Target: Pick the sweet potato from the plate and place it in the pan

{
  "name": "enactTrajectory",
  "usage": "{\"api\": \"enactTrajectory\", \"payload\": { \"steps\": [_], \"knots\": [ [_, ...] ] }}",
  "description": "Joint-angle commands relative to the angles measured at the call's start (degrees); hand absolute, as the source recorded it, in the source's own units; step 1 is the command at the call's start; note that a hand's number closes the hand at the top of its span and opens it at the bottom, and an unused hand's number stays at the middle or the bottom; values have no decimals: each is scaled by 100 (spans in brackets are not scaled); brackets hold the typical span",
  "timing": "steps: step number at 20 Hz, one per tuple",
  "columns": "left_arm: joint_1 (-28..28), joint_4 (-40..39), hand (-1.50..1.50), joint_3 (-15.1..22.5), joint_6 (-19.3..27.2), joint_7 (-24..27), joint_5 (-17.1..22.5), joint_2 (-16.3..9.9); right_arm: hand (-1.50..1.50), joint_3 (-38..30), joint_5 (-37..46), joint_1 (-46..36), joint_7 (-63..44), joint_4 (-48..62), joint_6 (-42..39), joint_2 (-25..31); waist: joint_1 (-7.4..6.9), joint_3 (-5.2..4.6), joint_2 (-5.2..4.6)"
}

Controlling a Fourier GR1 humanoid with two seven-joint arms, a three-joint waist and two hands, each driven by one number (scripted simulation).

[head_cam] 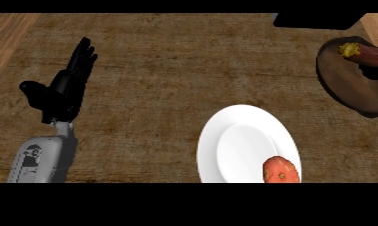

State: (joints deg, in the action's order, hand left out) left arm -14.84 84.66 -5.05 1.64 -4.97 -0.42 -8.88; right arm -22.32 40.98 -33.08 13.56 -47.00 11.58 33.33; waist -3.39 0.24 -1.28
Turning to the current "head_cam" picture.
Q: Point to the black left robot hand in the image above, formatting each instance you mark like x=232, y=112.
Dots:
x=64, y=93

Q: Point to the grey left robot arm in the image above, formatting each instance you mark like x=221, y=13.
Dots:
x=42, y=156

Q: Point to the white plate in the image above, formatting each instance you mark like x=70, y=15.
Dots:
x=237, y=143

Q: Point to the orange sweet potato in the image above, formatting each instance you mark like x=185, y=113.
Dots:
x=281, y=171

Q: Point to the brown round pan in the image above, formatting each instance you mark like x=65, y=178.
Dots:
x=345, y=80

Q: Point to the brown woven placemat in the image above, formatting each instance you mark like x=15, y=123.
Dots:
x=178, y=90

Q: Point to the black appliance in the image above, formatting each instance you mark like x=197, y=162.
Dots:
x=318, y=20

